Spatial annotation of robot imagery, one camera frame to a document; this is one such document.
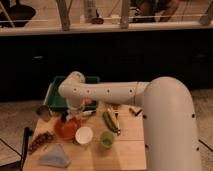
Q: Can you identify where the blue folded cloth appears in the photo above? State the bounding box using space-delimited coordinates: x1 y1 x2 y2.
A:
38 144 70 168

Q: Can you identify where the green cup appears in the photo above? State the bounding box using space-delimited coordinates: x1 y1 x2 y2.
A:
100 131 114 149

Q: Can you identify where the red bowl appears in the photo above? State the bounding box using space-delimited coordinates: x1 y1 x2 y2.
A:
54 118 81 140

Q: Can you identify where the green tray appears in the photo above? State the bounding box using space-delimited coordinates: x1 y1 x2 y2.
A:
45 76 100 111

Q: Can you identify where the small metal cup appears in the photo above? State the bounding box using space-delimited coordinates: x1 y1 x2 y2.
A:
36 105 51 122

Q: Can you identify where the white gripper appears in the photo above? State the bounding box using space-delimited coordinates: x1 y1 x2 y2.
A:
67 100 85 117

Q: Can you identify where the green corn cob toy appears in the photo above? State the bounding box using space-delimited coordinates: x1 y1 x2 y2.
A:
102 109 121 135

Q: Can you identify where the black cable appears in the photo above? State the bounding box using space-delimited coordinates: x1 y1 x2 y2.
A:
0 126 34 171

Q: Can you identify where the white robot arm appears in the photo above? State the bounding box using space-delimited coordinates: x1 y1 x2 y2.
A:
58 71 202 171

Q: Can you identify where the white cup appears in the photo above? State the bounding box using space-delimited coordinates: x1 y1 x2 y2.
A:
75 126 93 145

